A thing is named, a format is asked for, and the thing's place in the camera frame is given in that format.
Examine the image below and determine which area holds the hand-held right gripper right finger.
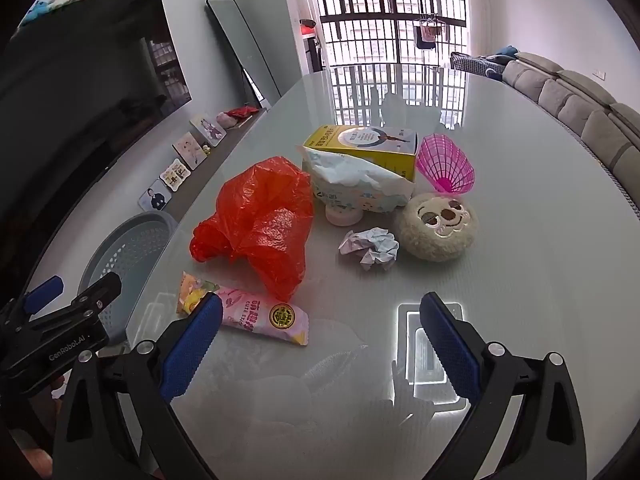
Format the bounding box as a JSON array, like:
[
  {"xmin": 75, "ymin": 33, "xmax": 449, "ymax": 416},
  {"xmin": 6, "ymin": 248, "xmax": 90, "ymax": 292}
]
[{"xmin": 419, "ymin": 291, "xmax": 587, "ymax": 480}]

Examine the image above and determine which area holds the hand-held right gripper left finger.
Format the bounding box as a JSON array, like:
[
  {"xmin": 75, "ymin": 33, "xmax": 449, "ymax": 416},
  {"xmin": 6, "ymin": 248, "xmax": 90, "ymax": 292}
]
[{"xmin": 52, "ymin": 292, "xmax": 224, "ymax": 480}]

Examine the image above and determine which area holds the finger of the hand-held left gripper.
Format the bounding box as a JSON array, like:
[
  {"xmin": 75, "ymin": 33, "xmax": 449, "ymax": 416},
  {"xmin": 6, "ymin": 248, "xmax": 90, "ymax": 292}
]
[
  {"xmin": 0, "ymin": 276, "xmax": 65, "ymax": 333},
  {"xmin": 22, "ymin": 272, "xmax": 122, "ymax": 336}
]

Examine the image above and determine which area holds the grey-blue perforated basket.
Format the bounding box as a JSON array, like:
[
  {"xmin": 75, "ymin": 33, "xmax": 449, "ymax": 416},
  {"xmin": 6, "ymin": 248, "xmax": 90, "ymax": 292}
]
[{"xmin": 76, "ymin": 211, "xmax": 178, "ymax": 346}]

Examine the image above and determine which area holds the pink snack wrapper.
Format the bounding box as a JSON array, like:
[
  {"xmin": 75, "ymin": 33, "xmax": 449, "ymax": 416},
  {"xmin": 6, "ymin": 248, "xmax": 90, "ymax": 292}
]
[{"xmin": 176, "ymin": 271, "xmax": 310, "ymax": 347}]

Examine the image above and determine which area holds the round beige plush toy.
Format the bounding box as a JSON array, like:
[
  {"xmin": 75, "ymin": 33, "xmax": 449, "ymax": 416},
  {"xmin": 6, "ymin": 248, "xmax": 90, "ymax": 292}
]
[{"xmin": 391, "ymin": 191, "xmax": 478, "ymax": 263}]

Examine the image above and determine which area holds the white paper ball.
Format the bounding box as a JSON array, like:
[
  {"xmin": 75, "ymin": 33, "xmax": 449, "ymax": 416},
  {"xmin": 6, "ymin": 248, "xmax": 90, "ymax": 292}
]
[{"xmin": 338, "ymin": 227, "xmax": 400, "ymax": 272}]

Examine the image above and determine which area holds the red plastic bag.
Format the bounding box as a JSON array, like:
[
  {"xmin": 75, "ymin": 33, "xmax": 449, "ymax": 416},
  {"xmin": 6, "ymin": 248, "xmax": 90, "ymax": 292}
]
[{"xmin": 189, "ymin": 156, "xmax": 316, "ymax": 302}]

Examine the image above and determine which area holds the white bottle cap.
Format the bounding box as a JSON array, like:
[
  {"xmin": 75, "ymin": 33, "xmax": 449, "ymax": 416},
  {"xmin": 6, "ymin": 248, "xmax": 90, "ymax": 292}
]
[{"xmin": 325, "ymin": 203, "xmax": 362, "ymax": 226}]

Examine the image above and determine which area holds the pink plastic shuttlecock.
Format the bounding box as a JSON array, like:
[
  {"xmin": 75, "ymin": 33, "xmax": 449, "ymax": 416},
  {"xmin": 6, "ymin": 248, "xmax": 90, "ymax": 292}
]
[{"xmin": 417, "ymin": 133, "xmax": 476, "ymax": 196}]

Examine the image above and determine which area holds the white wet wipes packet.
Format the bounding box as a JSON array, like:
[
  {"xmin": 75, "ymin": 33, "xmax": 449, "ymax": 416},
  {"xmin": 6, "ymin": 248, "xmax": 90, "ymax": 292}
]
[{"xmin": 296, "ymin": 145, "xmax": 416, "ymax": 212}]

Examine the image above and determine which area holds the grey TV cabinet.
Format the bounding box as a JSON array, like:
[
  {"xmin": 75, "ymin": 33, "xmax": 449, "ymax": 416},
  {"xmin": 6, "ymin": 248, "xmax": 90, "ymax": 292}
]
[{"xmin": 135, "ymin": 105, "xmax": 273, "ymax": 221}]

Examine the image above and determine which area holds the black television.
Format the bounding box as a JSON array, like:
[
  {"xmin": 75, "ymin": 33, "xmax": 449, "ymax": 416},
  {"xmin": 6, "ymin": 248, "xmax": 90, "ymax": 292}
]
[{"xmin": 0, "ymin": 0, "xmax": 193, "ymax": 241}]

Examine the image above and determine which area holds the yellow medicine box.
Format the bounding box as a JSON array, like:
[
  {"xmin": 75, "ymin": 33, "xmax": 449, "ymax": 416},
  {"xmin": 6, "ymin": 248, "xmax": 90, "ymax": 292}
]
[{"xmin": 301, "ymin": 125, "xmax": 419, "ymax": 183}]

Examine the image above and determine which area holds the grey sofa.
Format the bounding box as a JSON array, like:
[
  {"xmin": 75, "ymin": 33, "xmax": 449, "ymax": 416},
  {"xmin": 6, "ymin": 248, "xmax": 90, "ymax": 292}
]
[{"xmin": 501, "ymin": 51, "xmax": 640, "ymax": 221}]

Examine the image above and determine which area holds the blue plush toy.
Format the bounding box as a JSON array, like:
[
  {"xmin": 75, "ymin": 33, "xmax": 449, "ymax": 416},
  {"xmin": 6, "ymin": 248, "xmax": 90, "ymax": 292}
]
[{"xmin": 20, "ymin": 0, "xmax": 51, "ymax": 26}]

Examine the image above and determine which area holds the checkered blanket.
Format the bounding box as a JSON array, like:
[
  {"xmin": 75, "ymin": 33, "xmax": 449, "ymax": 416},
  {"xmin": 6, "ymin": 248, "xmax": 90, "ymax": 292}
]
[{"xmin": 450, "ymin": 51, "xmax": 506, "ymax": 78}]

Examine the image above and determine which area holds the tall leaning mirror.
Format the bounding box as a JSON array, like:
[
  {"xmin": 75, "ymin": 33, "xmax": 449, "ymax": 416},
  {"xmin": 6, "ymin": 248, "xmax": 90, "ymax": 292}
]
[{"xmin": 206, "ymin": 0, "xmax": 282, "ymax": 109}]

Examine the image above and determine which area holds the small hanging drying rack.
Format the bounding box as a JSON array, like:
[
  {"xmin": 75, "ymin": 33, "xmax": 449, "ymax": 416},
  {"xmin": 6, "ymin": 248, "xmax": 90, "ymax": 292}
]
[{"xmin": 414, "ymin": 15, "xmax": 448, "ymax": 51}]

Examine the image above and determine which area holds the dark narrow cabinet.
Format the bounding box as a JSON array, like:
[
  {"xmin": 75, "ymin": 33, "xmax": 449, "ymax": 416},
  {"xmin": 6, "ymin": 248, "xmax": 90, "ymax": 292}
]
[{"xmin": 305, "ymin": 37, "xmax": 323, "ymax": 73}]

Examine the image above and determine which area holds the dark-suit portrait photo frame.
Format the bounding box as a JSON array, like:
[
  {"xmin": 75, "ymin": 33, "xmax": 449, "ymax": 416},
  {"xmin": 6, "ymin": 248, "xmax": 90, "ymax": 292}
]
[{"xmin": 138, "ymin": 186, "xmax": 171, "ymax": 212}]

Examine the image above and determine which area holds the ornate white photo frame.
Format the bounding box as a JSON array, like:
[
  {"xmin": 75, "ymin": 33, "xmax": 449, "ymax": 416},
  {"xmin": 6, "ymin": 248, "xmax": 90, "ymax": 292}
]
[{"xmin": 160, "ymin": 158, "xmax": 193, "ymax": 193}]

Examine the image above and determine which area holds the baby photo frame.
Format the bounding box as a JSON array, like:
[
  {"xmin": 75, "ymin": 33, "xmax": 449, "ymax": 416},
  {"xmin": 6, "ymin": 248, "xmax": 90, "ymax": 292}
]
[{"xmin": 172, "ymin": 132, "xmax": 208, "ymax": 171}]

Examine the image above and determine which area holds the child photo frame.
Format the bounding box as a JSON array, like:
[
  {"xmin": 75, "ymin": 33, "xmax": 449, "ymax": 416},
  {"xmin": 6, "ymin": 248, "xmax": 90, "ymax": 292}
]
[{"xmin": 190, "ymin": 113, "xmax": 227, "ymax": 147}]

